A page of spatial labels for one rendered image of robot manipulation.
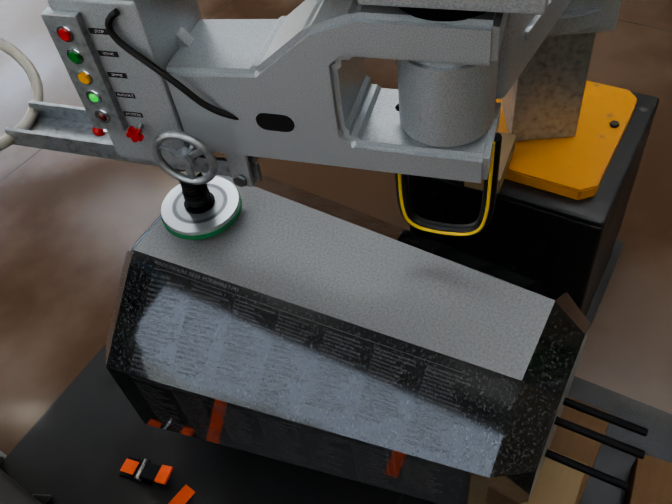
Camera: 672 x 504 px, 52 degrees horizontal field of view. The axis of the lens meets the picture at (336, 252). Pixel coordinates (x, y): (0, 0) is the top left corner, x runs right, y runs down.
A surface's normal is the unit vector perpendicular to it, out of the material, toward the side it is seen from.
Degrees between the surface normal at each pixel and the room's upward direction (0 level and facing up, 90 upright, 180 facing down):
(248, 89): 90
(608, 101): 0
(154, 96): 90
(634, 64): 0
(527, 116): 90
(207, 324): 45
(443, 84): 90
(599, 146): 0
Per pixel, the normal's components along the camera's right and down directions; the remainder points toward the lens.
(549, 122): 0.00, 0.76
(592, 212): -0.11, -0.65
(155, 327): -0.38, 0.05
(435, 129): -0.31, 0.75
